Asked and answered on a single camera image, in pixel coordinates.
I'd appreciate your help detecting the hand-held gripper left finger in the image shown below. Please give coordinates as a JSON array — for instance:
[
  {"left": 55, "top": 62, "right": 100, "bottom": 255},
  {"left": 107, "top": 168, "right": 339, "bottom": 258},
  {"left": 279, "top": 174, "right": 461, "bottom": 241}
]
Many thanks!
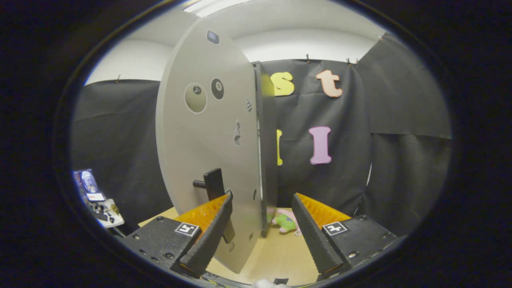
[{"left": 120, "top": 189, "right": 234, "bottom": 277}]

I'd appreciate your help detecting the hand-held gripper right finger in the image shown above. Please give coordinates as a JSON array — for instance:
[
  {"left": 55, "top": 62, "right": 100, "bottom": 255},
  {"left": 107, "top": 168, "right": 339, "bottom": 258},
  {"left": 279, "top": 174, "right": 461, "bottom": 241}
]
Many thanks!
[{"left": 291, "top": 192, "right": 406, "bottom": 278}]

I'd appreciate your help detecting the grey shoe cabinet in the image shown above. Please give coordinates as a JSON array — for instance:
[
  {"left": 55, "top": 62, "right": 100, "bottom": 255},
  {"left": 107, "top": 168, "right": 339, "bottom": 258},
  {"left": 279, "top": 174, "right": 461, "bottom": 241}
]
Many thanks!
[{"left": 253, "top": 61, "right": 279, "bottom": 238}]

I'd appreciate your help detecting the white shoe cabinet door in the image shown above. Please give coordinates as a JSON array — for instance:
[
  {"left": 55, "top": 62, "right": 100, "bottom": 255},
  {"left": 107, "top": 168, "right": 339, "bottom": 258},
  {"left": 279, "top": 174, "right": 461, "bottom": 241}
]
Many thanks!
[{"left": 155, "top": 18, "right": 264, "bottom": 274}]

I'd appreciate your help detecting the green and pink plush toy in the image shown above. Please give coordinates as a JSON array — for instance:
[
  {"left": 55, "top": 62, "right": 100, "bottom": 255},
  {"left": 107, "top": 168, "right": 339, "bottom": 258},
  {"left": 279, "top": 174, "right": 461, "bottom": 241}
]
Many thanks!
[{"left": 272, "top": 209, "right": 301, "bottom": 236}]

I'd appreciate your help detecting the black backdrop cloth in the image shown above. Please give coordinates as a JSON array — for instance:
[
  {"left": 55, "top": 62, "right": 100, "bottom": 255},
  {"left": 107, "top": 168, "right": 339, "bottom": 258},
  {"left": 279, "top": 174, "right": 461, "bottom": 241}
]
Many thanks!
[{"left": 71, "top": 34, "right": 452, "bottom": 236}]

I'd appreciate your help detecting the white tray with small items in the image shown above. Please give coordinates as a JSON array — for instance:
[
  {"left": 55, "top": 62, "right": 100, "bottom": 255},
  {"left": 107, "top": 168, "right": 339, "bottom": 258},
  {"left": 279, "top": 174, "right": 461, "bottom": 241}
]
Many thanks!
[{"left": 90, "top": 198, "right": 125, "bottom": 228}]

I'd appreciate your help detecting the blue printed box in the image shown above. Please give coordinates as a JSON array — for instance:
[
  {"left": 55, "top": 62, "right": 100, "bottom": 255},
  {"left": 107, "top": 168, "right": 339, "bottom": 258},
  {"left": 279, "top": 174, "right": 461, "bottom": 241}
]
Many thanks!
[{"left": 73, "top": 169, "right": 105, "bottom": 202}]

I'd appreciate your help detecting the ceiling light panel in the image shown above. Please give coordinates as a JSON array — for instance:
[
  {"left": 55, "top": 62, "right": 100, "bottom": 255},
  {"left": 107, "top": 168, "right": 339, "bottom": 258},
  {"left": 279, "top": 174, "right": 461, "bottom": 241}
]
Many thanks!
[{"left": 183, "top": 0, "right": 248, "bottom": 17}]

